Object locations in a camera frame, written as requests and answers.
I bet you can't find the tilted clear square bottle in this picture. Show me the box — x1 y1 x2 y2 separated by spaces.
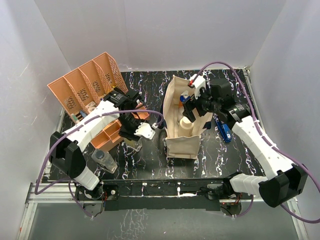
91 149 118 174

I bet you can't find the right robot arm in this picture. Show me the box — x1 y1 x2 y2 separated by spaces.
183 75 308 208

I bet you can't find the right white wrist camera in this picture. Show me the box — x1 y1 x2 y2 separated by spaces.
188 74 206 99

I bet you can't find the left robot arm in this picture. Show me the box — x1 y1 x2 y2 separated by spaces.
48 87 143 200

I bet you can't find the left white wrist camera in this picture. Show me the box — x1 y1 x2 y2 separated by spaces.
134 122 158 140

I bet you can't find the cream cylindrical bottle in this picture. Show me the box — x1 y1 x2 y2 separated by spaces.
177 116 194 137

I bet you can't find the beige canvas tote bag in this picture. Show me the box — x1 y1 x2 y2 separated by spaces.
162 75 213 160

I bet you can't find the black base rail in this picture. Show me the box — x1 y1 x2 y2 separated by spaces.
75 178 251 212

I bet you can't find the clear square bottle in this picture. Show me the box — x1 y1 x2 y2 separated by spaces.
124 138 142 152
91 149 118 174

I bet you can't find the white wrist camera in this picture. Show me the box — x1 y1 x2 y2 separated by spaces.
134 122 158 140
188 74 206 99

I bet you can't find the pink plastic desk organizer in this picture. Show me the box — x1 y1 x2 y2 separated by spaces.
48 52 155 153

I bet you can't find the orange bottle blue cap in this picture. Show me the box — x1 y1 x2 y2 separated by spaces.
178 90 190 108

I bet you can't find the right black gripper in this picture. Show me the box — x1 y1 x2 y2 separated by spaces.
182 84 221 123

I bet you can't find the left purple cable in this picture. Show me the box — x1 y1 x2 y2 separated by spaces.
33 109 166 218

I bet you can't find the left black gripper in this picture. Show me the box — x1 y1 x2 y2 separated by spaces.
117 112 148 141

